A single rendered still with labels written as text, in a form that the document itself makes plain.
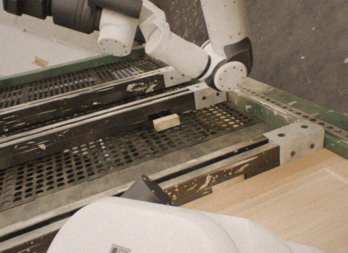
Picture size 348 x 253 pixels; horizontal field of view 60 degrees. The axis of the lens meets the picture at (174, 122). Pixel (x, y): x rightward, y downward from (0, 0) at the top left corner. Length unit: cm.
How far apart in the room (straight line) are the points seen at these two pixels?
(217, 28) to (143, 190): 50
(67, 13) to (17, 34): 358
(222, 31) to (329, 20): 155
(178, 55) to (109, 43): 15
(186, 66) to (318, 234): 41
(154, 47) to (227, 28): 16
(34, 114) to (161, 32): 75
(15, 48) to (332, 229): 396
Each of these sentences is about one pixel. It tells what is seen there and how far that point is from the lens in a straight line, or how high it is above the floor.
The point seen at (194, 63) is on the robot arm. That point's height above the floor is 122.
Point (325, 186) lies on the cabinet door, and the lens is 68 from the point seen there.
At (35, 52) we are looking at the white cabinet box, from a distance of 420.
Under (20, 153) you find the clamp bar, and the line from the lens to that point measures 99.
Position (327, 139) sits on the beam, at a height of 90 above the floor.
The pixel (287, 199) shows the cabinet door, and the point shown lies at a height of 105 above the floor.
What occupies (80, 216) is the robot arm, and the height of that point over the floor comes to 150.
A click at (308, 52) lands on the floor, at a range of 216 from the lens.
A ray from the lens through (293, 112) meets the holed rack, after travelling 88.
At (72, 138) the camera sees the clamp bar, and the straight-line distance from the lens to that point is 97.
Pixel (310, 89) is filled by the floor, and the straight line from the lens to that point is 204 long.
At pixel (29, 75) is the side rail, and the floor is 150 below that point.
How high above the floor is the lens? 154
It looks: 28 degrees down
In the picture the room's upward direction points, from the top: 75 degrees counter-clockwise
